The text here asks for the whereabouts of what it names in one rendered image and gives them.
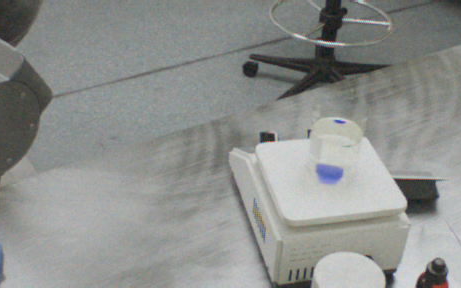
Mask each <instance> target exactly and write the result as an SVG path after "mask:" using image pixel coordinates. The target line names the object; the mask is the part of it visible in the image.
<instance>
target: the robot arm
mask: <svg viewBox="0 0 461 288"><path fill-rule="evenodd" d="M43 2H44V0H0V180H1V176H4V175H5V173H6V172H7V171H9V170H10V169H12V168H13V167H14V166H16V165H17V164H18V163H19V162H20V161H21V160H22V159H23V158H24V157H25V155H26V153H27V151H28V150H29V148H30V147H31V145H32V143H33V141H34V139H35V137H36V134H37V131H38V127H39V122H40V115H41V113H42V112H43V111H44V110H45V108H46V107H47V106H48V105H49V103H50V102H51V100H52V97H53V93H52V90H51V89H50V88H49V86H48V85H47V84H46V83H45V82H44V80H43V79H42V78H41V77H40V76H39V74H38V73H37V72H36V71H35V70H34V68H33V67H32V65H31V64H30V62H29V61H28V60H27V59H26V58H25V57H24V55H23V54H22V53H21V52H20V51H19V50H18V49H16V48H15V47H16V46H17V45H18V44H19V43H20V41H21V40H22V39H23V38H24V37H25V36H26V35H27V33H28V32H29V30H30V28H31V26H32V25H34V23H35V22H36V20H37V18H38V15H39V13H40V10H41V7H42V5H43Z"/></svg>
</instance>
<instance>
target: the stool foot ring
mask: <svg viewBox="0 0 461 288"><path fill-rule="evenodd" d="M286 1H289V0H278V1H276V2H275V3H274V4H273V5H272V6H271V8H270V11H269V16H270V19H271V21H272V23H273V24H274V25H275V26H276V27H277V28H278V29H279V30H281V31H282V32H284V33H285V34H287V35H289V36H291V37H293V38H296V39H298V40H301V41H304V42H307V43H310V44H314V45H318V46H324V47H332V48H361V47H368V46H372V45H375V44H378V43H381V42H383V41H384V40H386V39H387V38H389V37H390V35H391V34H392V32H393V22H392V20H391V19H390V17H389V16H388V15H387V14H386V13H385V12H384V11H382V10H381V9H379V8H378V7H376V6H374V5H372V4H370V3H367V2H365V1H362V0H346V1H350V2H354V3H357V4H360V5H363V6H365V7H368V8H370V9H372V10H374V11H375V12H377V13H379V14H380V15H381V16H382V17H384V18H385V20H386V21H387V22H379V21H370V20H361V19H352V18H343V16H345V15H346V14H347V12H348V11H347V9H346V8H345V7H341V8H340V13H339V14H338V15H330V14H327V13H325V12H324V8H320V7H319V6H318V5H316V4H315V3H314V2H313V1H311V0H305V1H306V2H307V3H308V4H309V5H310V6H312V7H313V8H314V9H315V10H316V11H318V12H319V21H318V24H317V25H315V26H314V27H312V28H311V29H309V30H308V31H307V32H305V33H304V34H302V35H299V34H297V33H294V32H292V31H290V30H288V29H287V28H285V27H284V26H282V25H281V24H280V23H279V22H278V21H277V20H276V19H275V17H274V10H275V9H276V7H277V6H278V5H280V4H282V3H284V2H286ZM342 23H351V24H362V25H374V26H386V27H389V29H388V31H387V33H386V34H385V35H383V36H382V37H380V38H378V39H375V40H371V41H367V42H361V43H333V42H325V41H319V40H315V39H311V38H307V36H308V35H310V34H312V33H313V32H315V31H317V30H318V29H320V28H323V29H326V30H338V29H340V28H341V27H342Z"/></svg>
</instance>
